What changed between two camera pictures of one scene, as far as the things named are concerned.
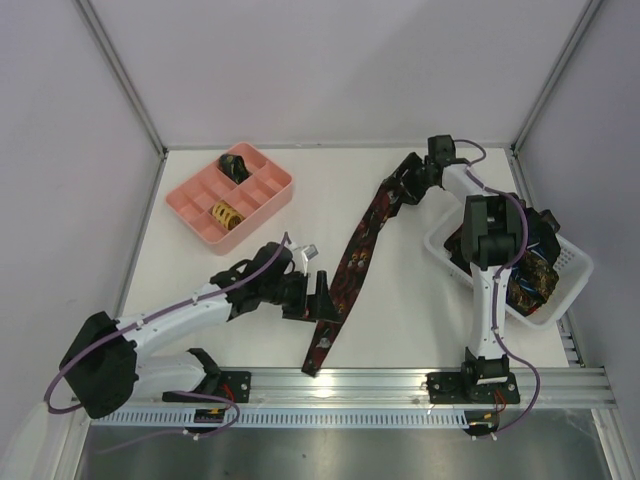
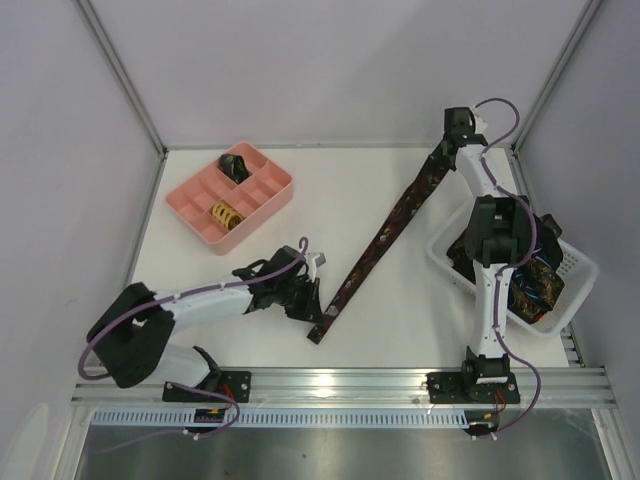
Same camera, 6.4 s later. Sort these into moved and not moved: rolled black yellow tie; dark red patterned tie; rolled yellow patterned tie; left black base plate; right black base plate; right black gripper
Moved: right black gripper; dark red patterned tie
Not moved: rolled yellow patterned tie; rolled black yellow tie; right black base plate; left black base plate
